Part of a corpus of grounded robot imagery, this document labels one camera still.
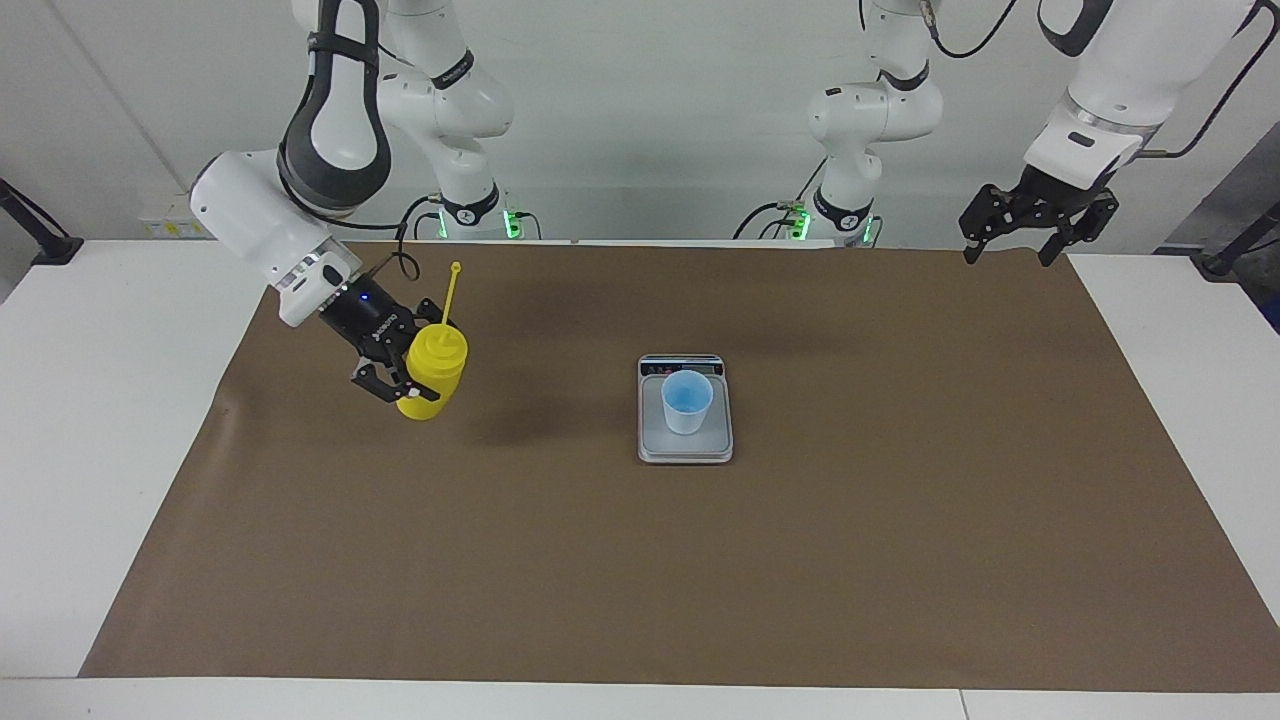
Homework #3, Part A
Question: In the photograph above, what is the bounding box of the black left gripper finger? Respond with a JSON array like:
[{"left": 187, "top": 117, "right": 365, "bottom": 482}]
[
  {"left": 958, "top": 183, "right": 1021, "bottom": 265},
  {"left": 1038, "top": 190, "right": 1121, "bottom": 268}
]

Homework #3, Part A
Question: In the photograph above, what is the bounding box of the yellow squeeze seasoning bottle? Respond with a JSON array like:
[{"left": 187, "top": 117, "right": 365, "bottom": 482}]
[{"left": 395, "top": 262, "right": 469, "bottom": 422}]

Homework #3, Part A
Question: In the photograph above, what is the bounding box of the light blue plastic cup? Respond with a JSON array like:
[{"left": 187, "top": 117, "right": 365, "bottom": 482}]
[{"left": 660, "top": 370, "right": 715, "bottom": 436}]

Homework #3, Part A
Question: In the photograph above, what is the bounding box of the silver digital kitchen scale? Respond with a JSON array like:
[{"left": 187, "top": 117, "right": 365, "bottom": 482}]
[{"left": 637, "top": 353, "right": 734, "bottom": 466}]

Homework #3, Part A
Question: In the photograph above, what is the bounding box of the black clamp stand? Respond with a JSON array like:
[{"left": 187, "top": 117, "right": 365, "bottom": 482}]
[
  {"left": 1198, "top": 200, "right": 1280, "bottom": 278},
  {"left": 0, "top": 178, "right": 84, "bottom": 266}
]

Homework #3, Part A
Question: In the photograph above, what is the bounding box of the dark grey background equipment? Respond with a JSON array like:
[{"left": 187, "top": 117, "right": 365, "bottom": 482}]
[{"left": 1160, "top": 120, "right": 1280, "bottom": 333}]

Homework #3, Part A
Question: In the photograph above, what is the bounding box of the brown table mat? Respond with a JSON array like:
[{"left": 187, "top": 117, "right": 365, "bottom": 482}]
[{"left": 78, "top": 240, "right": 1280, "bottom": 693}]

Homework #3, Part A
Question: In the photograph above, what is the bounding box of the black right base cable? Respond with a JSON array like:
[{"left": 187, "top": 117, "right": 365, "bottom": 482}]
[{"left": 395, "top": 193, "right": 446, "bottom": 241}]

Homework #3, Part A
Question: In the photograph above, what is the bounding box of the black base cable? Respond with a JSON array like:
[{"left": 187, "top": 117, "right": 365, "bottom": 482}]
[
  {"left": 733, "top": 150, "right": 813, "bottom": 241},
  {"left": 395, "top": 193, "right": 446, "bottom": 241}
]

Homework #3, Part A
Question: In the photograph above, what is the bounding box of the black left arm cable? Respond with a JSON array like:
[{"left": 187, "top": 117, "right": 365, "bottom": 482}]
[{"left": 860, "top": 0, "right": 1280, "bottom": 161}]

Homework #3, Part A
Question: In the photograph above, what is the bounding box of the black left base cable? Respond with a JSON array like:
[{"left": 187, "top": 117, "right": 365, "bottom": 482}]
[{"left": 733, "top": 150, "right": 813, "bottom": 241}]

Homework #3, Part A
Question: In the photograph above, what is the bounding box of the white wall socket box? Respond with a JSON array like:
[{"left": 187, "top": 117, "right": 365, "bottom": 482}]
[{"left": 140, "top": 195, "right": 216, "bottom": 239}]

